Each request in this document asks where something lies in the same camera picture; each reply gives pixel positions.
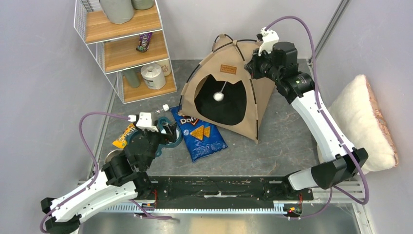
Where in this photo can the tan pet tent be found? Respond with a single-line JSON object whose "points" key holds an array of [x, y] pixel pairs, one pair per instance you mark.
{"points": [[264, 90]]}

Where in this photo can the white ceramic mug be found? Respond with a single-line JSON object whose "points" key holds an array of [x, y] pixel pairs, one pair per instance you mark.
{"points": [[165, 66]]}

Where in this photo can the aluminium corner rail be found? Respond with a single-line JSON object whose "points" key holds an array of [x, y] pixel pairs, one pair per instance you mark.
{"points": [[337, 15]]}

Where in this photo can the white fluffy pet cushion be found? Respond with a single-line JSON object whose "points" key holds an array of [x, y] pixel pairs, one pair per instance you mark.
{"points": [[357, 114]]}

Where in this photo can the blue Doritos chip bag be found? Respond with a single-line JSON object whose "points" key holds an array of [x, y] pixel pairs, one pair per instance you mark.
{"points": [[201, 138]]}

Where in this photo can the steel pet bowl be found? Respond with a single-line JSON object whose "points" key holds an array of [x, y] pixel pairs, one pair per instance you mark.
{"points": [[111, 156]]}

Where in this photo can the brown candy bag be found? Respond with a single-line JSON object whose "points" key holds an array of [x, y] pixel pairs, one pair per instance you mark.
{"points": [[144, 42]]}

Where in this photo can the clear plastic bottle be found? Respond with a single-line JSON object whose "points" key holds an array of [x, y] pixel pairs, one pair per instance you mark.
{"points": [[160, 110]]}

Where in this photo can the white wire wooden shelf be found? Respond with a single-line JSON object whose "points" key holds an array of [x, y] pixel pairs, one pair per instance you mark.
{"points": [[113, 47]]}

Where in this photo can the yellow candy bag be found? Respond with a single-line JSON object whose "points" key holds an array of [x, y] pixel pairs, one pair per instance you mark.
{"points": [[122, 141]]}

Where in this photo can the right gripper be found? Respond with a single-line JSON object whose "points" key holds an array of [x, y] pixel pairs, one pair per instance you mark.
{"points": [[253, 65]]}

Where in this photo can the black tent pole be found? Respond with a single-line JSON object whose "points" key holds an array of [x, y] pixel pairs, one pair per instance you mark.
{"points": [[225, 63], [238, 111]]}

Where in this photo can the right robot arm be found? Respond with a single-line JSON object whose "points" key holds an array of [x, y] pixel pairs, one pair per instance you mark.
{"points": [[342, 160]]}

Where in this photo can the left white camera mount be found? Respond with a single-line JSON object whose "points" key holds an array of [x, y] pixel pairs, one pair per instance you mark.
{"points": [[143, 121]]}

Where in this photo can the white pompom toy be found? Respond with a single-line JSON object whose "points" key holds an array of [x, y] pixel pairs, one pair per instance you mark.
{"points": [[219, 96]]}

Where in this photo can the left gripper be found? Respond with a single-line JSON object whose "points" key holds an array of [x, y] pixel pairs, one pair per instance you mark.
{"points": [[170, 136]]}

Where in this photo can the black mounting base plate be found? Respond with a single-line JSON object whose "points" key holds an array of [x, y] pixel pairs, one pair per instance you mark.
{"points": [[220, 192]]}

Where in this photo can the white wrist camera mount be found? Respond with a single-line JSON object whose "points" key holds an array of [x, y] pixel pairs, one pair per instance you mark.
{"points": [[268, 38]]}

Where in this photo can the grey felt basket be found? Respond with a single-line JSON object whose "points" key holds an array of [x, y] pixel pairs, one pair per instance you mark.
{"points": [[142, 4], [117, 11]]}

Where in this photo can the green can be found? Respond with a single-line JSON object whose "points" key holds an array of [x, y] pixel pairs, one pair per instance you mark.
{"points": [[132, 78]]}

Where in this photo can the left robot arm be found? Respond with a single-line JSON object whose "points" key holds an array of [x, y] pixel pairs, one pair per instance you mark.
{"points": [[122, 178]]}

